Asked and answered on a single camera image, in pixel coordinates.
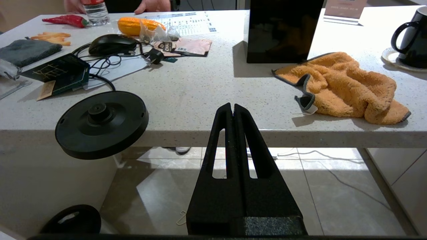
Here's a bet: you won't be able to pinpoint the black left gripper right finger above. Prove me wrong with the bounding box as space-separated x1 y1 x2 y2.
234 104 308 236

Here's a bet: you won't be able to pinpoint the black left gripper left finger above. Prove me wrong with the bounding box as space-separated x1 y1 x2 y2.
186 102 245 236

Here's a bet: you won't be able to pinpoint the black round kettle base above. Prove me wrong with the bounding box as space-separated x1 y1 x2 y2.
55 91 149 160

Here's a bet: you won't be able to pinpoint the orange fluffy towel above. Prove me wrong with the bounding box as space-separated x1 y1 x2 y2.
272 52 412 126

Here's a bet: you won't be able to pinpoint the black rounded floor object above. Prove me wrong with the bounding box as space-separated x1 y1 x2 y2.
39 204 102 234

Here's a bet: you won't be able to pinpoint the pink flat packet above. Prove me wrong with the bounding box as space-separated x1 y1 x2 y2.
153 38 213 57

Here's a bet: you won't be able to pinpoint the plain white paper sheet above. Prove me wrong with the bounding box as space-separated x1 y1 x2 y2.
83 55 149 90

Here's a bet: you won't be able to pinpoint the black tissue box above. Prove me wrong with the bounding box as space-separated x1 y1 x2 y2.
246 0 325 64

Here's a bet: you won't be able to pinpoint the printed white menu sheet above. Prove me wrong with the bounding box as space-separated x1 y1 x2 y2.
143 11 220 36

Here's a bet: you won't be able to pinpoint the black computer mouse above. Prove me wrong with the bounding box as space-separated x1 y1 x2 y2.
88 34 139 57

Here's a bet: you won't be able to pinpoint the round grey coaster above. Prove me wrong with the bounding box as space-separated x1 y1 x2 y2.
381 47 427 73

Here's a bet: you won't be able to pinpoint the yellow corn cob toy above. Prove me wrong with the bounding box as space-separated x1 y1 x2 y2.
117 17 166 36

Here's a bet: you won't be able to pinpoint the dark green card box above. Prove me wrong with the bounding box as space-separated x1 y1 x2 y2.
20 53 90 98

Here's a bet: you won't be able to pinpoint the person in black shirt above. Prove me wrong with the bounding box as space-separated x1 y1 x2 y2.
63 0 191 155

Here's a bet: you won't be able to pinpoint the beige QR code sign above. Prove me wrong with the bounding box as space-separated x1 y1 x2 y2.
324 0 368 25

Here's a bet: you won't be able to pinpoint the black mug white inside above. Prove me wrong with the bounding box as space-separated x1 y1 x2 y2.
391 5 427 69

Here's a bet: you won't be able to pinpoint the clear water bottle red cap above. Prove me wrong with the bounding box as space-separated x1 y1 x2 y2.
82 0 110 26

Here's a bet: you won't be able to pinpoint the orange fries toy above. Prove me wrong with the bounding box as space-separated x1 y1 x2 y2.
30 32 72 46

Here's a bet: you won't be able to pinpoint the red chili pepper toy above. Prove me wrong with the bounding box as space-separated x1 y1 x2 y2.
42 15 89 28

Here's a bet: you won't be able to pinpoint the dark grey folded cloth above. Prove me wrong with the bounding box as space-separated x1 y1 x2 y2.
0 39 63 68

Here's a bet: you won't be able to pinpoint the crumpled clear plastic bag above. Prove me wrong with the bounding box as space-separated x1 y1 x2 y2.
0 59 22 81

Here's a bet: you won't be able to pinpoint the thin floor cable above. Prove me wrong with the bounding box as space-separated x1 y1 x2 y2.
277 149 384 202

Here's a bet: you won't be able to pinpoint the black power cable with plug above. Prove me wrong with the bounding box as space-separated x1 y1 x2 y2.
72 42 165 92

